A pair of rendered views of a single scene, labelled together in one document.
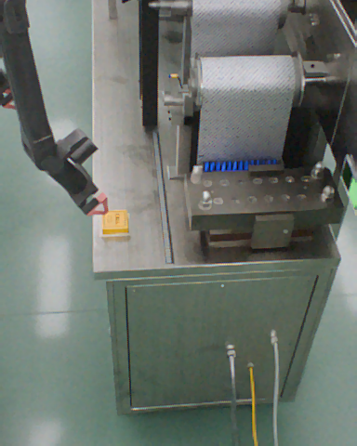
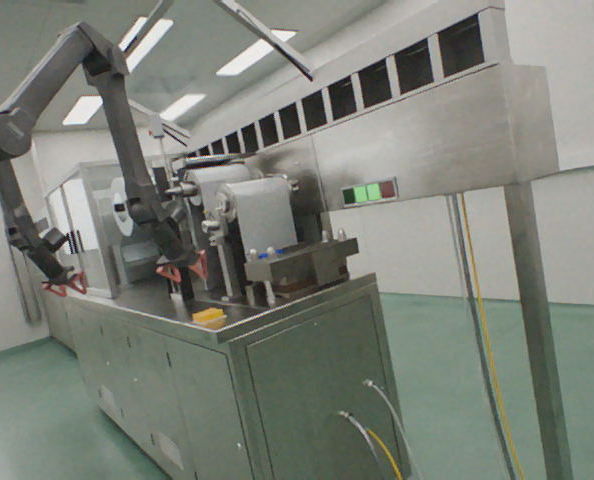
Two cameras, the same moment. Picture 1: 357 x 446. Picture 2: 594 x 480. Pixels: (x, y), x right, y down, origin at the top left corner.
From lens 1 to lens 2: 1.15 m
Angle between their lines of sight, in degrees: 48
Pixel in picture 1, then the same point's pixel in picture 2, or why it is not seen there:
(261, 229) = (318, 262)
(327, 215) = (350, 245)
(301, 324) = (380, 358)
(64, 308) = not seen: outside the picture
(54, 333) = not seen: outside the picture
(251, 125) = (271, 220)
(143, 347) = (279, 437)
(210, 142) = (250, 239)
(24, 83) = (128, 129)
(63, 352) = not seen: outside the picture
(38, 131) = (143, 177)
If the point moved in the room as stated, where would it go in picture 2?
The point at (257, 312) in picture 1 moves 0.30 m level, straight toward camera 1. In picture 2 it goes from (348, 352) to (392, 380)
